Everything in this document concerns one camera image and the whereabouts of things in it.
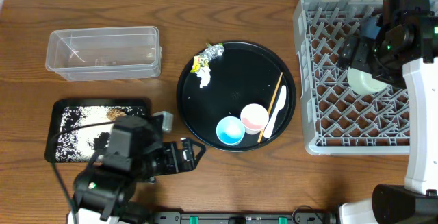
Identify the dark blue bowl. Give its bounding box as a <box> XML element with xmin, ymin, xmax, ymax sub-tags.
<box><xmin>359</xmin><ymin>14</ymin><xmax>381</xmax><ymax>42</ymax></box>

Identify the pale green bowl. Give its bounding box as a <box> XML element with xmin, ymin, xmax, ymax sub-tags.
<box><xmin>347</xmin><ymin>68</ymin><xmax>388</xmax><ymax>95</ymax></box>

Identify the brown shiitake mushroom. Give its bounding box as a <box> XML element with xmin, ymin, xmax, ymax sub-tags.
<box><xmin>106</xmin><ymin>108</ymin><xmax>127</xmax><ymax>121</ymax></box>

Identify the pink plastic cup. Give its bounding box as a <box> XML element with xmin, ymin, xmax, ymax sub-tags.
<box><xmin>240</xmin><ymin>103</ymin><xmax>269</xmax><ymax>135</ymax></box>

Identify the white tissue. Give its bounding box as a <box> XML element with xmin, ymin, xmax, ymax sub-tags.
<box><xmin>196</xmin><ymin>66</ymin><xmax>211</xmax><ymax>88</ymax></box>

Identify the pile of rice grains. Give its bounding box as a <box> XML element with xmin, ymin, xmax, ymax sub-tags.
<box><xmin>55</xmin><ymin>106</ymin><xmax>145</xmax><ymax>162</ymax></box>

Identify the white plastic knife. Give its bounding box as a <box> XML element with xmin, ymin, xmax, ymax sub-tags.
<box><xmin>263</xmin><ymin>85</ymin><xmax>287</xmax><ymax>138</ymax></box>

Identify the wooden chopstick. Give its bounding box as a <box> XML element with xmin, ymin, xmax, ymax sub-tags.
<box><xmin>257</xmin><ymin>72</ymin><xmax>283</xmax><ymax>144</ymax></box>

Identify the yellow wrapper scrap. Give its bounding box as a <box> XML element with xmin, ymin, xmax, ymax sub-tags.
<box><xmin>190</xmin><ymin>55</ymin><xmax>209</xmax><ymax>73</ymax></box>

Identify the foil wrapper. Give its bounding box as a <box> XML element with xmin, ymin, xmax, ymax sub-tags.
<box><xmin>200</xmin><ymin>43</ymin><xmax>225</xmax><ymax>62</ymax></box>

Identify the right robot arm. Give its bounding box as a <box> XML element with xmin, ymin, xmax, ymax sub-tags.
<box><xmin>337</xmin><ymin>0</ymin><xmax>437</xmax><ymax>223</ymax></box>

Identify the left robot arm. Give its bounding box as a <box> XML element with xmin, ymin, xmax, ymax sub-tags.
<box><xmin>66</xmin><ymin>116</ymin><xmax>206</xmax><ymax>223</ymax></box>

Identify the grey plastic dishwasher rack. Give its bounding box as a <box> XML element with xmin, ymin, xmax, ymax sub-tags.
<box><xmin>293</xmin><ymin>0</ymin><xmax>410</xmax><ymax>155</ymax></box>

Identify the light blue plastic cup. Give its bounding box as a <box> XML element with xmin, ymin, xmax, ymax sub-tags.
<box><xmin>216</xmin><ymin>116</ymin><xmax>246</xmax><ymax>146</ymax></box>

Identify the black rectangular tray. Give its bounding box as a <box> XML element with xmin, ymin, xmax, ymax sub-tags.
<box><xmin>44</xmin><ymin>97</ymin><xmax>151</xmax><ymax>162</ymax></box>

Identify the round black tray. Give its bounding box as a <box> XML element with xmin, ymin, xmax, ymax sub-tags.
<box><xmin>176</xmin><ymin>42</ymin><xmax>296</xmax><ymax>152</ymax></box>

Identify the clear plastic bin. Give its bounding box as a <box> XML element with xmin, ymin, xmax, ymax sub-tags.
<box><xmin>45</xmin><ymin>26</ymin><xmax>162</xmax><ymax>82</ymax></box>

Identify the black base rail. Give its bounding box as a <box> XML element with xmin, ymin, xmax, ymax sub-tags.
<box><xmin>112</xmin><ymin>201</ymin><xmax>338</xmax><ymax>224</ymax></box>

